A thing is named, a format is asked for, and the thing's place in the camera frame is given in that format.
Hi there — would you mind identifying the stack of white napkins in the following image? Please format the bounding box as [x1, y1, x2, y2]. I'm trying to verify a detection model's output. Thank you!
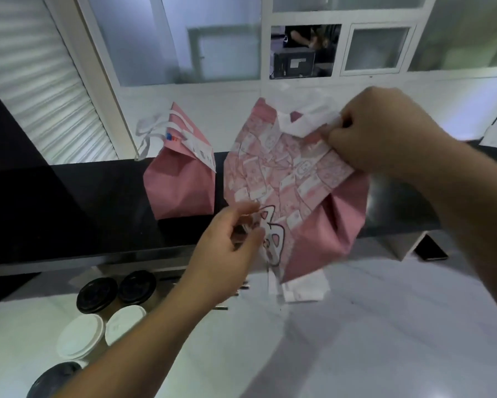
[267, 269, 331, 305]

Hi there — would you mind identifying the pink paper bag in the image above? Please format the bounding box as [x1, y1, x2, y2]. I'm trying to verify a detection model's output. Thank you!
[134, 101, 217, 221]
[223, 85, 372, 285]

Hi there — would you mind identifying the person's left hand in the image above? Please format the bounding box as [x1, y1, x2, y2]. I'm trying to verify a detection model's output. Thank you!
[181, 201, 266, 305]

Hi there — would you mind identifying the black monitor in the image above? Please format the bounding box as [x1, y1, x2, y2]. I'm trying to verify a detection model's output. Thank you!
[273, 48, 318, 79]

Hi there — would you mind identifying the pile of straws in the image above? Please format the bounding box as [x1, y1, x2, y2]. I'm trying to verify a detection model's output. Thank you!
[213, 280, 250, 312]

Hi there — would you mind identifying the cluster of lidded paper cups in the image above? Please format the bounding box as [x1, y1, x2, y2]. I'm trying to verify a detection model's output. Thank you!
[26, 270, 158, 398]

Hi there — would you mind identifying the black phone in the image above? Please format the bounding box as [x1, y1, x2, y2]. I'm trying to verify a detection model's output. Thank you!
[414, 234, 449, 261]

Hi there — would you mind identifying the white triangular support bracket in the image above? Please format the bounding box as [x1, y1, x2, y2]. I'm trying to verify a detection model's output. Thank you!
[387, 234, 430, 261]

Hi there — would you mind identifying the black glossy counter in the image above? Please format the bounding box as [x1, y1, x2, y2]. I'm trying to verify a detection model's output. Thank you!
[0, 140, 497, 278]

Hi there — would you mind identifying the person's right hand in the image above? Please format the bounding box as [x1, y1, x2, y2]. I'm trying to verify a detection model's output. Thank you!
[316, 86, 461, 183]

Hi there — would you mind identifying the person's left forearm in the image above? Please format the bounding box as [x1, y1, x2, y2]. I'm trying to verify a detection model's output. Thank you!
[55, 277, 216, 398]

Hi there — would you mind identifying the white framed glass partition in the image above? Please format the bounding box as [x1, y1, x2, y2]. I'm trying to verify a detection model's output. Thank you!
[76, 0, 440, 87]

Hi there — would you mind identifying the white roller shutter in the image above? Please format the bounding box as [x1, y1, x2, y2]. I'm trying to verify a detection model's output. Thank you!
[0, 0, 118, 165]

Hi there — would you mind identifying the person's right forearm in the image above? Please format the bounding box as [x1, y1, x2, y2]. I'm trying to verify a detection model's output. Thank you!
[430, 136, 497, 324]

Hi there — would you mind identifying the tall black glossy cabinet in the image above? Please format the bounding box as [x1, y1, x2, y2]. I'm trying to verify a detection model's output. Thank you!
[0, 76, 162, 261]

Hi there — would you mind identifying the cream shutter side frame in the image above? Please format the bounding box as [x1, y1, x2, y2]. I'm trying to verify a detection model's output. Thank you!
[45, 0, 139, 160]

